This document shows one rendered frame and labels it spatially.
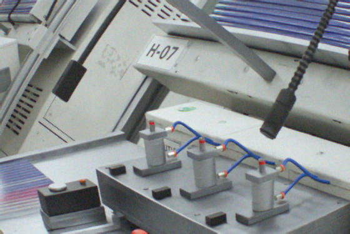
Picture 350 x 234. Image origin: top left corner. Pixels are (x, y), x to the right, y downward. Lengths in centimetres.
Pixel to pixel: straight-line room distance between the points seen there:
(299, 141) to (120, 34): 128
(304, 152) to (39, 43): 124
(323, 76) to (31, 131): 124
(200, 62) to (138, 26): 98
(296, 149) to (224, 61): 30
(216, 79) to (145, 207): 33
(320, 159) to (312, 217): 12
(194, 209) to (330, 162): 15
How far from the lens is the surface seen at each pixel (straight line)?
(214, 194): 81
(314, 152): 84
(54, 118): 207
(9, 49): 202
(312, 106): 92
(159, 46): 130
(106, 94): 212
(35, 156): 124
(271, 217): 73
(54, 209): 92
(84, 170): 116
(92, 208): 94
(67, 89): 89
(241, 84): 106
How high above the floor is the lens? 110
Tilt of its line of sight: 8 degrees up
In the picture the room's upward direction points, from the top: 32 degrees clockwise
